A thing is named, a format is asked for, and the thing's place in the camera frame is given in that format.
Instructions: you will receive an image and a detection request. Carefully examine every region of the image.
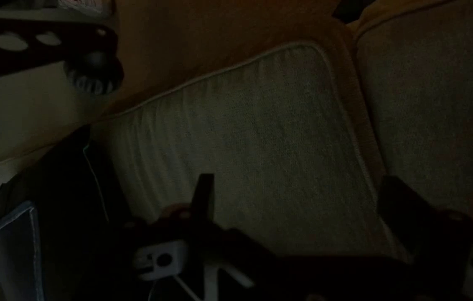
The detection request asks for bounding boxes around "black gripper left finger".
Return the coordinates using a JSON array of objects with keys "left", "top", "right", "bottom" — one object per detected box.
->
[{"left": 190, "top": 173, "right": 216, "bottom": 226}]

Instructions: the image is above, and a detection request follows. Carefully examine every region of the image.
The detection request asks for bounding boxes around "thin white cable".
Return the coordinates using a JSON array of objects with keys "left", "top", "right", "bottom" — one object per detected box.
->
[{"left": 81, "top": 143, "right": 111, "bottom": 225}]

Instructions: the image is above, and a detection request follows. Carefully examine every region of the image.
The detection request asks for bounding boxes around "black stand base with knob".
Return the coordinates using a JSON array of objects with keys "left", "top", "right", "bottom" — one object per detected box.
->
[{"left": 0, "top": 7, "right": 126, "bottom": 98}]

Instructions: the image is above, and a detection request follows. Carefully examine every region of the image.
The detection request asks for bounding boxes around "dark bag with bluish panel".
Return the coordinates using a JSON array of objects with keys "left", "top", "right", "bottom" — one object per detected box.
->
[{"left": 0, "top": 126, "right": 133, "bottom": 301}]

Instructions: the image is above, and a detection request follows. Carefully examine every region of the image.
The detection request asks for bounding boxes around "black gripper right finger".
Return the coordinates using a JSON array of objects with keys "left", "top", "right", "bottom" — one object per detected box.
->
[{"left": 375, "top": 175, "right": 473, "bottom": 265}]

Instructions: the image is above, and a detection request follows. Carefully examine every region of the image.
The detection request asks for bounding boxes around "beige piped sofa cushion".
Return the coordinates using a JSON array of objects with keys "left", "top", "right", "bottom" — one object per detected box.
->
[{"left": 98, "top": 41, "right": 399, "bottom": 262}]

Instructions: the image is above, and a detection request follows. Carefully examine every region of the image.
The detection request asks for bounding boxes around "beige fabric sofa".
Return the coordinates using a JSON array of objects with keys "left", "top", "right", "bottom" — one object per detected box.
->
[{"left": 0, "top": 0, "right": 473, "bottom": 265}]

